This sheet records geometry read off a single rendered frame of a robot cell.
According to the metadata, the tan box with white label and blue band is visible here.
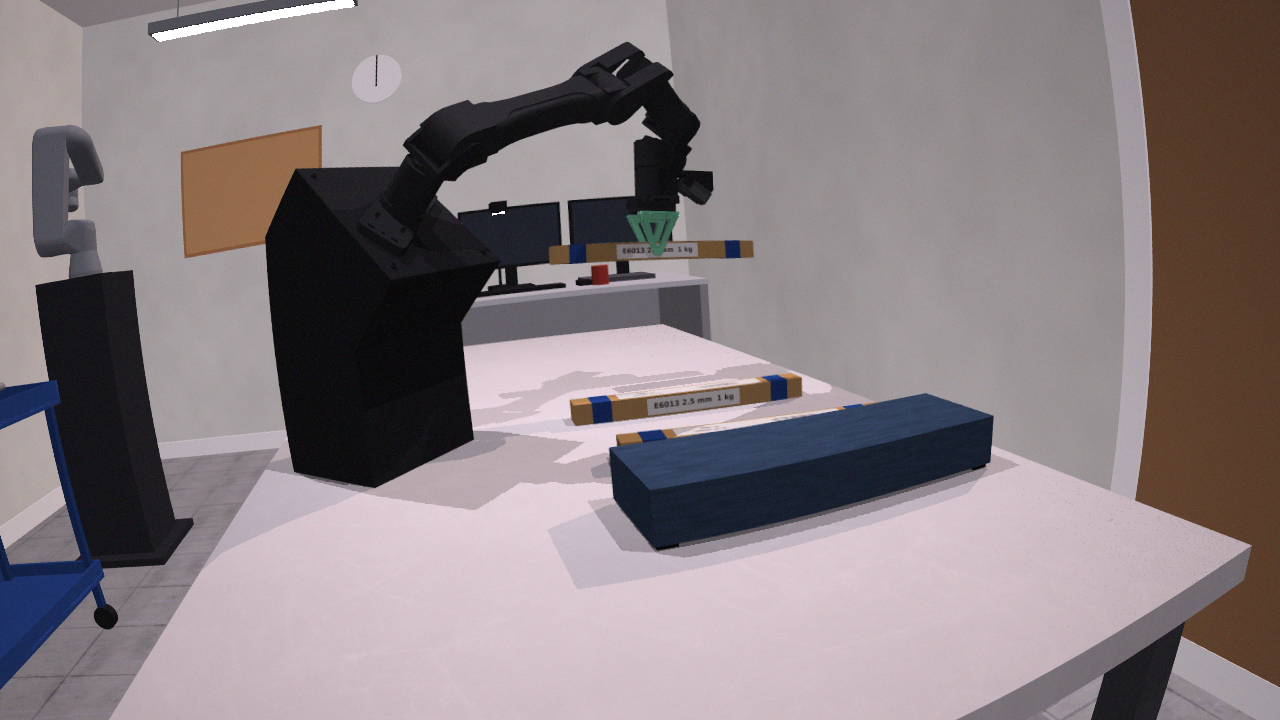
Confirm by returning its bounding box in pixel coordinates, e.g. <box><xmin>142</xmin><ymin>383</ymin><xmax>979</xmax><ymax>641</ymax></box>
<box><xmin>616</xmin><ymin>404</ymin><xmax>867</xmax><ymax>446</ymax></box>

